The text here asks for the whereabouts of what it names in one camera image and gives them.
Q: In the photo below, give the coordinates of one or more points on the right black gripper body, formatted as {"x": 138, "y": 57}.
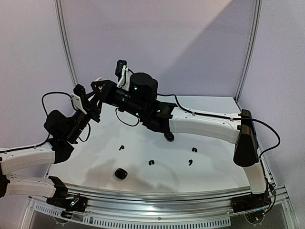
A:
{"x": 108, "y": 88}

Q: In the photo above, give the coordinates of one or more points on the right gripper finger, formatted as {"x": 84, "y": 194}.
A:
{"x": 98, "y": 89}
{"x": 101, "y": 83}

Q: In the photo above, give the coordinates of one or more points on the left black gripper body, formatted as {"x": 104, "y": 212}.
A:
{"x": 91, "y": 111}

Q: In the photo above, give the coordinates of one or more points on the white earbud charging case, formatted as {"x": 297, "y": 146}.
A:
{"x": 99, "y": 79}

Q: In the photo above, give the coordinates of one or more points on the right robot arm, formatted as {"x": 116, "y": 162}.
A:
{"x": 137, "y": 95}

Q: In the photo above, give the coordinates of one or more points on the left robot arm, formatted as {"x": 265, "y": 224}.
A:
{"x": 57, "y": 148}

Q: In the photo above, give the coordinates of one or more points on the glossy black charging case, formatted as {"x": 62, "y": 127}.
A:
{"x": 121, "y": 174}

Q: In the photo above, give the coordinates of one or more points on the black oval charging case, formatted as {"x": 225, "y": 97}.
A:
{"x": 169, "y": 137}

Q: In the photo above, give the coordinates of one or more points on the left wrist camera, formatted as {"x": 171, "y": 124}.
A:
{"x": 78, "y": 98}

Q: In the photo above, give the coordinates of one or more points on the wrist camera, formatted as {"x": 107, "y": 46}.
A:
{"x": 123, "y": 74}
{"x": 78, "y": 98}

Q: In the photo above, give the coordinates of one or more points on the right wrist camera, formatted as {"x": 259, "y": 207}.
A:
{"x": 123, "y": 74}

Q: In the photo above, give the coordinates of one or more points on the aluminium front rail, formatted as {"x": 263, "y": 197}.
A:
{"x": 168, "y": 203}

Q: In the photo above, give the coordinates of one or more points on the left aluminium frame post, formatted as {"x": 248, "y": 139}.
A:
{"x": 65, "y": 41}

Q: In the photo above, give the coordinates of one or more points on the aluminium frame post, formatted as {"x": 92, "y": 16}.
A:
{"x": 65, "y": 41}
{"x": 250, "y": 49}

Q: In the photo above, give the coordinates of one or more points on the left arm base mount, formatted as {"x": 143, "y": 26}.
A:
{"x": 68, "y": 202}

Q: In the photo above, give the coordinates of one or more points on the right aluminium frame post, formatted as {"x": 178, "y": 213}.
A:
{"x": 250, "y": 49}

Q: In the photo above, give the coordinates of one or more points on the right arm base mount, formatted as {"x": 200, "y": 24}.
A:
{"x": 249, "y": 202}

